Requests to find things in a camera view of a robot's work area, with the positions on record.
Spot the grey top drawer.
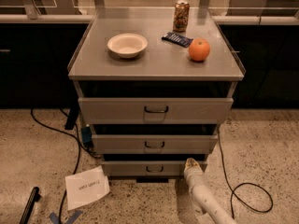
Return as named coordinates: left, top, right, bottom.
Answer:
left=78, top=98, right=233, bottom=124

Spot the grey middle drawer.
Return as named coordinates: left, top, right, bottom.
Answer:
left=93, top=134, right=218, bottom=154

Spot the grey bottom drawer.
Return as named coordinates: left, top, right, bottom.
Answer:
left=100, top=160, right=208, bottom=177

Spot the dark counter with rail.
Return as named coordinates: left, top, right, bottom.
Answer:
left=0, top=22, right=299, bottom=108

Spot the black bar on floor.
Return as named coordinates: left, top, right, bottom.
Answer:
left=19, top=187, right=41, bottom=224

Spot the grey drawer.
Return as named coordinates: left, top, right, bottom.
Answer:
left=100, top=160, right=208, bottom=177
left=93, top=134, right=218, bottom=154
left=78, top=98, right=233, bottom=124

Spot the blue power adapter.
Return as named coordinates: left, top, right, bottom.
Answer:
left=81, top=126, right=93, bottom=148

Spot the black cable left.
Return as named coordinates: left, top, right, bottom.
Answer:
left=30, top=107, right=101, bottom=224

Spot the white paper sign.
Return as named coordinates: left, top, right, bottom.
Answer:
left=65, top=166, right=110, bottom=210

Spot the grey metal drawer cabinet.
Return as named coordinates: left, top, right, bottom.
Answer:
left=66, top=7, right=247, bottom=184

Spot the dark blue snack bar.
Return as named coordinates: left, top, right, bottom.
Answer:
left=162, top=32, right=192, bottom=48

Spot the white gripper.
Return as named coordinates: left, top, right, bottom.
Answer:
left=184, top=158, right=206, bottom=189

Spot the blue tape cross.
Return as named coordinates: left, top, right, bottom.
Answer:
left=48, top=209, right=84, bottom=224

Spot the white bowl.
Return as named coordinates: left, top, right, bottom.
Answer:
left=107, top=34, right=148, bottom=59

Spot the orange fruit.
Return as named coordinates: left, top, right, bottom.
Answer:
left=188, top=38, right=210, bottom=62

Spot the brown patterned drink can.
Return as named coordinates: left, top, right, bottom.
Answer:
left=173, top=0, right=190, bottom=32

